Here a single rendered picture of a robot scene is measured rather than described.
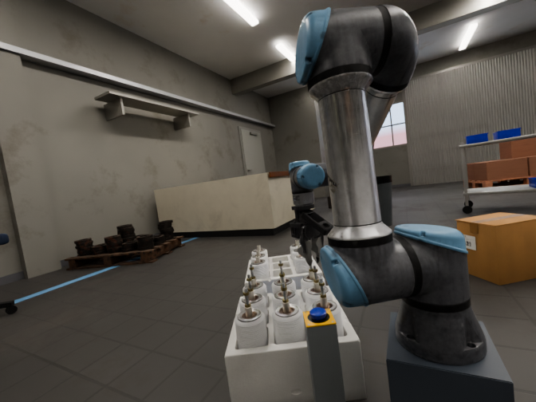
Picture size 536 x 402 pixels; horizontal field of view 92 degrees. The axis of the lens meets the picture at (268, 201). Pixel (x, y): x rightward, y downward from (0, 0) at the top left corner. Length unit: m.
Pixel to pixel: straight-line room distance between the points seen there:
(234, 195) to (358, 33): 3.02
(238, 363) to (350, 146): 0.67
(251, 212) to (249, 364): 2.58
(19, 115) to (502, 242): 4.19
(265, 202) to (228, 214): 0.59
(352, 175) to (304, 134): 7.74
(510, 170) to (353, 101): 5.80
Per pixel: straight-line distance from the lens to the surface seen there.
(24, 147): 3.82
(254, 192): 3.25
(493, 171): 6.11
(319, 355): 0.71
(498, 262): 1.72
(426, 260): 0.54
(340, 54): 0.50
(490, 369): 0.63
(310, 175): 0.77
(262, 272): 1.36
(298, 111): 8.37
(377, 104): 0.66
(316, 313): 0.69
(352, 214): 0.48
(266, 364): 0.88
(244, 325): 0.86
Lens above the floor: 0.65
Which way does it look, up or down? 4 degrees down
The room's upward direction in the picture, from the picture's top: 8 degrees counter-clockwise
